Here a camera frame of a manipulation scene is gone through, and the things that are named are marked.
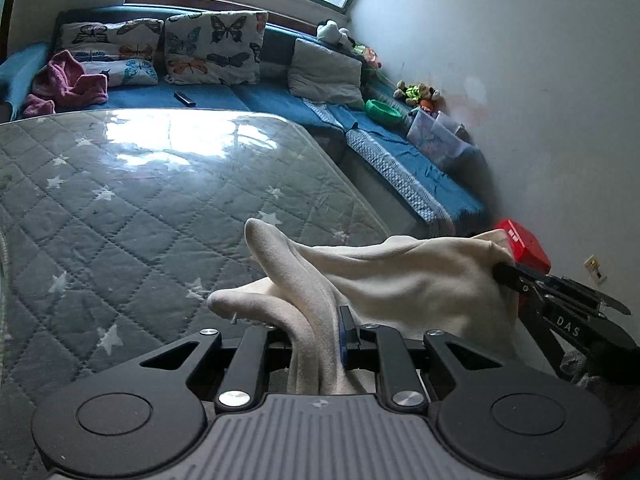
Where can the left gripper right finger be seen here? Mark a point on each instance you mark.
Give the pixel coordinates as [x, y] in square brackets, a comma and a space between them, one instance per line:
[393, 360]

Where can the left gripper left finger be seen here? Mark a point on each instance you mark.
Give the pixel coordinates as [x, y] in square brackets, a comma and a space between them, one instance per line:
[261, 350]

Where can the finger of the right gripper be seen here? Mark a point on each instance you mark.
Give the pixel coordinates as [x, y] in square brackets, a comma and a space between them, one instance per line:
[571, 291]
[529, 283]

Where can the cream white garment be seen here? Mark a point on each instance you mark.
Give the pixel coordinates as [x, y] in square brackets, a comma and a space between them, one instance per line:
[411, 285]

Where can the red plastic stool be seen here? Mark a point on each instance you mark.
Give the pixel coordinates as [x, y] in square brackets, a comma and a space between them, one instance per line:
[525, 247]

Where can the blue corner sofa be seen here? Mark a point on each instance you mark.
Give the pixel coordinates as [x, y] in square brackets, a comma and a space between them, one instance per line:
[327, 123]

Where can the clear plastic storage box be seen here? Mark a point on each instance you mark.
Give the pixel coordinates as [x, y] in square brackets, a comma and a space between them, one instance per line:
[440, 139]

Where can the patterned sofa edge cover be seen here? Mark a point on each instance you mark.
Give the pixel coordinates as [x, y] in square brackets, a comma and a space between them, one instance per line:
[405, 204]

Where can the small plush toys pile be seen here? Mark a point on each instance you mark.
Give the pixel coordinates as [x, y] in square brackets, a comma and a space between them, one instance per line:
[422, 96]

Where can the grey quilted star table cover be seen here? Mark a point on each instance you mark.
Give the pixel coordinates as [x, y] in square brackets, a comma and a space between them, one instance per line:
[117, 224]

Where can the green bowl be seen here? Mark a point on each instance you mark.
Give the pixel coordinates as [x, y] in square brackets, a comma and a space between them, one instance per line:
[383, 114]

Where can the grey plain pillow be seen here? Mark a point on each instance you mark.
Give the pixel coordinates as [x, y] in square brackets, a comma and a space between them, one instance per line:
[319, 74]

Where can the black remote on sofa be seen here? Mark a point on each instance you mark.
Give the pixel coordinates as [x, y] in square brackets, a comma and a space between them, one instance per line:
[184, 100]

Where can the white plush toy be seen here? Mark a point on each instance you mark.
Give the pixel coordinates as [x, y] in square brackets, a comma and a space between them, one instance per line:
[330, 33]

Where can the butterfly pillow right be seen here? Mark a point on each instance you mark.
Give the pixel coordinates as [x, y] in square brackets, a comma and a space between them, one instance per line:
[214, 47]

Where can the butterfly pillow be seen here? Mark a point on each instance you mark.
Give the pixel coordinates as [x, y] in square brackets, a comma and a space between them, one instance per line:
[123, 52]
[214, 47]

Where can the pink crumpled garment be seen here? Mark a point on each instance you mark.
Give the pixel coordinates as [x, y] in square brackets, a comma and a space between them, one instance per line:
[64, 83]

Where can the butterfly pillow left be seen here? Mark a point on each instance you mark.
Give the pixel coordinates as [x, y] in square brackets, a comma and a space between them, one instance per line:
[123, 52]

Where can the wall power socket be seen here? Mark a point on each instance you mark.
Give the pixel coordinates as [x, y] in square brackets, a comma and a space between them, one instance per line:
[594, 269]

